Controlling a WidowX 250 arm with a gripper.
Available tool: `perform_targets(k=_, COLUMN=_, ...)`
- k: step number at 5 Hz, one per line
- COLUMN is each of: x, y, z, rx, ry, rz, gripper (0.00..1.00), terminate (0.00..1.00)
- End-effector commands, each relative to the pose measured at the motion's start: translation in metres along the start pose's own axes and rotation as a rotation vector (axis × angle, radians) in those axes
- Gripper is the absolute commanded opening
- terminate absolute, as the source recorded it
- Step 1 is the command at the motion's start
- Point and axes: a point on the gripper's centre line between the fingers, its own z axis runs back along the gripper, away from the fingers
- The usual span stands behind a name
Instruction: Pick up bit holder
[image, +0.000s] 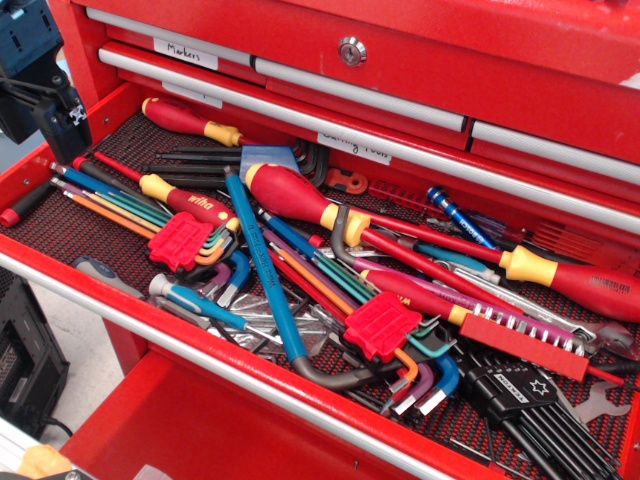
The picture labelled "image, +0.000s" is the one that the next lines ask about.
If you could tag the empty red bit holder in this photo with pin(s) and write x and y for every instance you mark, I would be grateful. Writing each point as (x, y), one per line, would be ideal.
(404, 197)

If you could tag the blue plastic scraper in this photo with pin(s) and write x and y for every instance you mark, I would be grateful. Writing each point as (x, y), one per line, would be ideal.
(266, 154)

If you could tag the coloured hex key set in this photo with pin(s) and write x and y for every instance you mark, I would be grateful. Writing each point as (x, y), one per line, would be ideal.
(179, 244)
(378, 331)

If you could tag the lower red drawer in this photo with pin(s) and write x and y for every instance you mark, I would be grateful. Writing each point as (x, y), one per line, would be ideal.
(191, 424)

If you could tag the black robot camera mount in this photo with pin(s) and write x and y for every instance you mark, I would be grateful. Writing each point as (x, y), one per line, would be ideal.
(36, 93)

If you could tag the red tool chest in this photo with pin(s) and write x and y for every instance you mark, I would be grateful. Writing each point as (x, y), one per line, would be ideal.
(543, 86)

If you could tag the black red handled tool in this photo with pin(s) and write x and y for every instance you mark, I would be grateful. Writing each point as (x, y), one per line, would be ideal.
(14, 214)

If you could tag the orange black key clip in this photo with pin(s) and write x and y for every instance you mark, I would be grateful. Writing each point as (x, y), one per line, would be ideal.
(346, 181)

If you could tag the chest key lock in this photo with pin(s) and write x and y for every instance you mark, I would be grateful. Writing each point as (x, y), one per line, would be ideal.
(352, 51)

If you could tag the long blue hex key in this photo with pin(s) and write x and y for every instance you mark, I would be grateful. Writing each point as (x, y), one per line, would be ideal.
(284, 319)

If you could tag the black hex key set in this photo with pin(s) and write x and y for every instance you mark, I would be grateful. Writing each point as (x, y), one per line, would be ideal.
(202, 166)

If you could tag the black equipment box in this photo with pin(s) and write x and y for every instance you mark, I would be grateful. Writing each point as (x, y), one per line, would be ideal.
(33, 367)

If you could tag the black red mesh drawer liner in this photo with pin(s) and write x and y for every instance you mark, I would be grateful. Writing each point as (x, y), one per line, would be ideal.
(451, 442)

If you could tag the red yellow screwdriver lower centre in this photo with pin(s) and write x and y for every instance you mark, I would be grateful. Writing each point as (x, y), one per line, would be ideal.
(422, 300)

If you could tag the black Tekton torx key set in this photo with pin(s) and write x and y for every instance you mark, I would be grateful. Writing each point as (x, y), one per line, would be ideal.
(517, 399)

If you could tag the coloured hex key set centre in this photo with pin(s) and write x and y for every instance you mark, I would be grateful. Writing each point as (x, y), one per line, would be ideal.
(378, 331)

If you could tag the grey blue small screwdriver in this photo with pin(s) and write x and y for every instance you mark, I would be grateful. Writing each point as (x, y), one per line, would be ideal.
(193, 302)

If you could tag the wiha red yellow screwdriver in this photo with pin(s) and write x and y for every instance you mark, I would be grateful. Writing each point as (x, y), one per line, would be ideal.
(202, 207)

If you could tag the large red yellow screwdriver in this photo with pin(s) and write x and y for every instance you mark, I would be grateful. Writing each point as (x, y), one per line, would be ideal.
(285, 192)

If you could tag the grey handled tool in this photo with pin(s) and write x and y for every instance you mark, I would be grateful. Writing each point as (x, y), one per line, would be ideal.
(102, 272)

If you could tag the red yellow screwdriver right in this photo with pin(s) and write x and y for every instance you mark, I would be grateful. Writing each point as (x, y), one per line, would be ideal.
(610, 293)

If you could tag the coloured hex key set left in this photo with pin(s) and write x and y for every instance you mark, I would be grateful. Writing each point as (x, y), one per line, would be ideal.
(179, 244)

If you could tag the white cutting tools label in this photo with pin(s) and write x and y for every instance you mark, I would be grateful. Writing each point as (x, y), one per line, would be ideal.
(354, 149)

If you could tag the open red drawer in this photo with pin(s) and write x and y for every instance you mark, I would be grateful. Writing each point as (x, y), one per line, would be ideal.
(580, 200)

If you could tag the red yellow screwdriver top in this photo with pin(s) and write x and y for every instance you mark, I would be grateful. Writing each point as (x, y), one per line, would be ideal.
(178, 117)

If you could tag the white Markers label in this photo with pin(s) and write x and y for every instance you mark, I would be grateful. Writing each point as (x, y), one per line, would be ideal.
(185, 53)

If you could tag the red bit holder with bits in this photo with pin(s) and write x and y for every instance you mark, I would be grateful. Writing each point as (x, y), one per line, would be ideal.
(519, 345)

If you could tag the blue Bosch pen tool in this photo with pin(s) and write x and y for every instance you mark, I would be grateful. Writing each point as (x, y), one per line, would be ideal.
(441, 200)

